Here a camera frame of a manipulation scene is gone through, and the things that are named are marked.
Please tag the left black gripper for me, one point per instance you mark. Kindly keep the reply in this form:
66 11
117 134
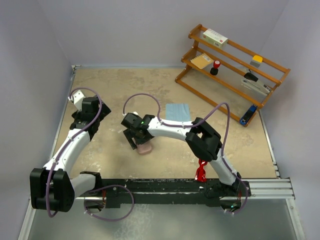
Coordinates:
104 112

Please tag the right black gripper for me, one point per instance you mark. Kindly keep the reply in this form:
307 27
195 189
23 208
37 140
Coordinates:
128 135

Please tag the pink glasses case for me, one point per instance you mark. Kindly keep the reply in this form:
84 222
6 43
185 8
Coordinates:
145 148

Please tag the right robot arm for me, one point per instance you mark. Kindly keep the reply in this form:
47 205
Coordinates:
203 140

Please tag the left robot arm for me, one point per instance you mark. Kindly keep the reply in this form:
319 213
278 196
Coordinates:
51 187

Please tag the red sunglasses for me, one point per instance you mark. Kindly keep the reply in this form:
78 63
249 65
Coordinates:
200 174

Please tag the blue cleaning cloth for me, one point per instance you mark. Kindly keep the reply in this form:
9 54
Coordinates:
179 112

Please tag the brown envelope packet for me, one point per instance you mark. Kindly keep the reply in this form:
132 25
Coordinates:
201 61

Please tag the red black stamp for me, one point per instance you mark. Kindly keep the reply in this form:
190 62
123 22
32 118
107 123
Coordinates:
215 68

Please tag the blue stapler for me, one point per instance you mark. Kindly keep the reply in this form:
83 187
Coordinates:
248 115

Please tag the wooden three-tier shelf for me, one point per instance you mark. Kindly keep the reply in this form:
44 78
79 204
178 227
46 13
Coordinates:
227 86

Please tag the white green box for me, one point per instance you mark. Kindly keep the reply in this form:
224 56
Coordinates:
214 38

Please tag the black stapler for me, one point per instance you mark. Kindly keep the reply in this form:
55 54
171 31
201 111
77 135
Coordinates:
251 77

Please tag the yellow grey sponge block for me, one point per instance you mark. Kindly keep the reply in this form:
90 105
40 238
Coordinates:
256 61

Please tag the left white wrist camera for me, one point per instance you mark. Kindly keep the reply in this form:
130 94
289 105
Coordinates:
77 98

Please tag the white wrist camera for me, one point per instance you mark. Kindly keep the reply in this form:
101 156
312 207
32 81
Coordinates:
77 98
135 113

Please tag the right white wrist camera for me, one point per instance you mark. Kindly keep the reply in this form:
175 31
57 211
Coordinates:
135 113

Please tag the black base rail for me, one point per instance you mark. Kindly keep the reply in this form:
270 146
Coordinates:
176 191

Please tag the aluminium frame rail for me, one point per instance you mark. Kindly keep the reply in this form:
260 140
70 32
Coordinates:
270 188

